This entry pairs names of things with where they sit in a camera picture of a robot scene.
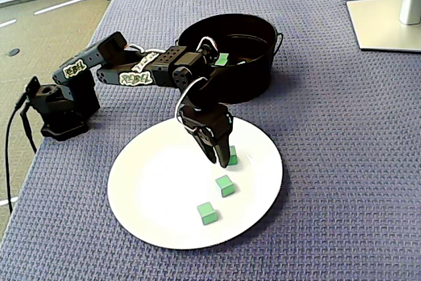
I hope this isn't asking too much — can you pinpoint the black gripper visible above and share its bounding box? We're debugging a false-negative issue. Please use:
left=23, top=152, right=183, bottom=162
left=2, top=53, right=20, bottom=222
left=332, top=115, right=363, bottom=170
left=178, top=78, right=235, bottom=169

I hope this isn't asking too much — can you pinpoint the black metal bucket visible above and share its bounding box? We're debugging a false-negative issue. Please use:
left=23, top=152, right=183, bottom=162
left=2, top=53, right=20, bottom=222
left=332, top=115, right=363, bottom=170
left=175, top=13, right=284, bottom=104

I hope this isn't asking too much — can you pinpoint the white round plate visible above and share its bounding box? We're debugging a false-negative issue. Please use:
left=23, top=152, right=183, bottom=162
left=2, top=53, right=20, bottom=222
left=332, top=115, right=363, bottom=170
left=107, top=112, right=284, bottom=251

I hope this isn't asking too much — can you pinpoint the blue woven table mat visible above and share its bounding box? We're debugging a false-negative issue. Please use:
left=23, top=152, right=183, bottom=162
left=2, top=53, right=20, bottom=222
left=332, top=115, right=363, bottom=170
left=0, top=0, right=421, bottom=281

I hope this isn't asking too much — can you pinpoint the white monitor stand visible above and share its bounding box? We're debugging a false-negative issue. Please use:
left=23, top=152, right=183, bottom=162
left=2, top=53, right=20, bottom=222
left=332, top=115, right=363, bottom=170
left=345, top=0, right=421, bottom=53

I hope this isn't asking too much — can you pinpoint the thin servo wire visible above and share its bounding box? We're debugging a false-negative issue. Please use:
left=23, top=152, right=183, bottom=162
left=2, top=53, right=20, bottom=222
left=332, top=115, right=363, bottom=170
left=126, top=43, right=165, bottom=54
left=197, top=36, right=220, bottom=61
left=175, top=76, right=209, bottom=130

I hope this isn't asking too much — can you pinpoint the thin black cable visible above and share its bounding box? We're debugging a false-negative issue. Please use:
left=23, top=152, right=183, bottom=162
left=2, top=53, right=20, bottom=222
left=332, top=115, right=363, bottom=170
left=19, top=109, right=37, bottom=154

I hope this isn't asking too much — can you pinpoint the thick black cable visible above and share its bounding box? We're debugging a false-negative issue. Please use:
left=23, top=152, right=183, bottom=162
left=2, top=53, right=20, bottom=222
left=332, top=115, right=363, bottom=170
left=4, top=91, right=28, bottom=213

